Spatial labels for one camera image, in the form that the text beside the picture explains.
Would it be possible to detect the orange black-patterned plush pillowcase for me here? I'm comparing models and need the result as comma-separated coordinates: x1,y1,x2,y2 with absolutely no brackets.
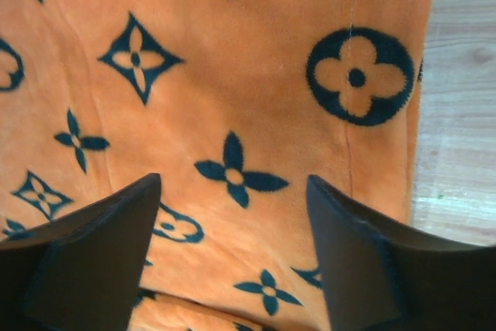
1,0,431,330

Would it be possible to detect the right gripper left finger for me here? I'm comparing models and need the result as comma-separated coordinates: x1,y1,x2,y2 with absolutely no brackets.
1,173,161,330

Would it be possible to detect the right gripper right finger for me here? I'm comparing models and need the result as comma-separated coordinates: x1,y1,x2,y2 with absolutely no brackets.
306,175,495,330

